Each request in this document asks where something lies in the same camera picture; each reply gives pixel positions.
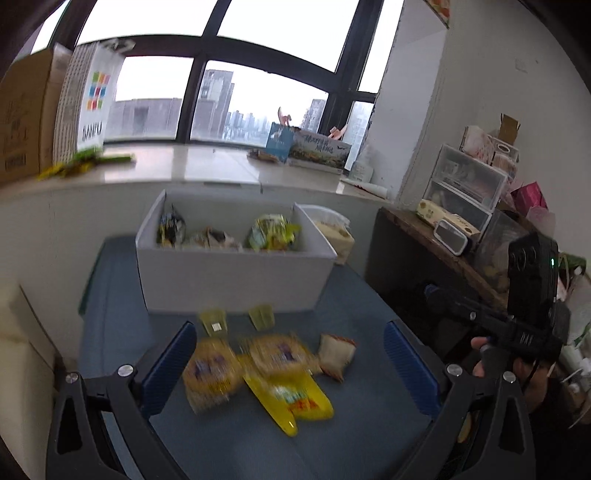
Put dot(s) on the round yellow snack packet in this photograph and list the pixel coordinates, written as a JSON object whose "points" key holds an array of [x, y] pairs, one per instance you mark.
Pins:
{"points": [[212, 376], [277, 354]]}

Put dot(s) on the white cardboard box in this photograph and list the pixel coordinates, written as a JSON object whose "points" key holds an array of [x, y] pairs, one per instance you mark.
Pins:
{"points": [[231, 281]]}

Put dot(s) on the brown cardboard box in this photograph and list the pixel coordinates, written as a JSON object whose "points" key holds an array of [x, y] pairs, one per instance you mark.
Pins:
{"points": [[23, 115]]}

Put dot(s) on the green and black snack packet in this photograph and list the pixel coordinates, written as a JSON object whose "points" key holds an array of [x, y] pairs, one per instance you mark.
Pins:
{"points": [[171, 226]]}

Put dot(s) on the clear plastic drawer unit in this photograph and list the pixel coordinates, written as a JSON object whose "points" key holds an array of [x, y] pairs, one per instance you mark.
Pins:
{"points": [[461, 180]]}

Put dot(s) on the landscape-print tissue box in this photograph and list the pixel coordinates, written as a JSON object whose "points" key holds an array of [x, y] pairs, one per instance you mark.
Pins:
{"points": [[318, 152]]}

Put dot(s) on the small green sachet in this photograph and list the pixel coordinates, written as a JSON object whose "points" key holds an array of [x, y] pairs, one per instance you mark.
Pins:
{"points": [[214, 323], [262, 317]]}

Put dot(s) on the person's right hand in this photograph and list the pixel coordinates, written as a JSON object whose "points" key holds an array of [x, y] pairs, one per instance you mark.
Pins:
{"points": [[531, 387]]}

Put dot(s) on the brown wrapper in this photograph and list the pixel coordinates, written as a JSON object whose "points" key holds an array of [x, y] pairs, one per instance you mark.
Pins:
{"points": [[263, 156]]}

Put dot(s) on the white framed desk clock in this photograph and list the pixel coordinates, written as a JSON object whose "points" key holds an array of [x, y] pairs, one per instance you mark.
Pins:
{"points": [[450, 236]]}

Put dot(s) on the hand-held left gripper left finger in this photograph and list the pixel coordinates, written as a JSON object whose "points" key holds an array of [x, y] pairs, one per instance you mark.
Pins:
{"points": [[168, 364]]}

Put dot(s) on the small cream box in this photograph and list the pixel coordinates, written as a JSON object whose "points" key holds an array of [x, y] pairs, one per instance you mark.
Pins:
{"points": [[438, 213]]}

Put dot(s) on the green cartoon-print snack packet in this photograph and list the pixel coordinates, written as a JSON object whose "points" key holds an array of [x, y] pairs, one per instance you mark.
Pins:
{"points": [[272, 233]]}

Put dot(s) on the small beige red-edged packet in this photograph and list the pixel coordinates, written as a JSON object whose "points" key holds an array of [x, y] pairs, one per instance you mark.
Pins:
{"points": [[337, 355]]}

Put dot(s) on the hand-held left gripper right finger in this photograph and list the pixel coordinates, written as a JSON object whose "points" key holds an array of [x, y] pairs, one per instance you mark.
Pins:
{"points": [[407, 364]]}

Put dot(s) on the pink figurine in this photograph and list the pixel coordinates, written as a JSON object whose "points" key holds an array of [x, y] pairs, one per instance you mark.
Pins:
{"points": [[338, 133], [285, 117]]}

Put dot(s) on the black framed window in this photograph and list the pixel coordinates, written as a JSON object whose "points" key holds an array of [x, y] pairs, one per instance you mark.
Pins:
{"points": [[198, 83]]}

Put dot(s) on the pink patterned bag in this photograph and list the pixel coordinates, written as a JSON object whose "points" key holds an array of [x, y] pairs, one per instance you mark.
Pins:
{"points": [[478, 143]]}

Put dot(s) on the dark wooden side table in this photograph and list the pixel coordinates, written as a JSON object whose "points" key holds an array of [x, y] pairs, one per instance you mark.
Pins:
{"points": [[397, 240]]}

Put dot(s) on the clear plastic container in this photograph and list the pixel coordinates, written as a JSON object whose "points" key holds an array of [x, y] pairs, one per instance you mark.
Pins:
{"points": [[498, 249]]}

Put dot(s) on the white dotted shopping bag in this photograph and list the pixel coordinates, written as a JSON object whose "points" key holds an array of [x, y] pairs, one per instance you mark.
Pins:
{"points": [[92, 92]]}

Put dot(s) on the white coconut-print snack packet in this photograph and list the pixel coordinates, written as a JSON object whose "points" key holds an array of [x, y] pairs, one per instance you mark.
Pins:
{"points": [[212, 240]]}

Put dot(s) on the pile of green yellow sachets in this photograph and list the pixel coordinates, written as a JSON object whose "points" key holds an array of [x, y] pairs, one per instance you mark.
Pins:
{"points": [[83, 161]]}

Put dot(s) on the small open cardboard box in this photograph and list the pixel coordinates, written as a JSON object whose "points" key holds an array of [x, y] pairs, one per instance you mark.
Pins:
{"points": [[508, 131]]}

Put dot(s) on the white pouch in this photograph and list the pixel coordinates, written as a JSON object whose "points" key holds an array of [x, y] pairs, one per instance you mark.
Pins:
{"points": [[361, 168]]}

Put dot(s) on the white tube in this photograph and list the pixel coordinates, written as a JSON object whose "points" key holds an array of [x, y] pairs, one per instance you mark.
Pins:
{"points": [[367, 188]]}

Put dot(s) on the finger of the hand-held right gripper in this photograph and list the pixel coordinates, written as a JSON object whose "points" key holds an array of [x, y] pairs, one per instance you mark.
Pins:
{"points": [[461, 307]]}

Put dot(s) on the beige tissue pack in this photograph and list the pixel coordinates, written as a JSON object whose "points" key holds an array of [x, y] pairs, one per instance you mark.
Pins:
{"points": [[339, 240]]}

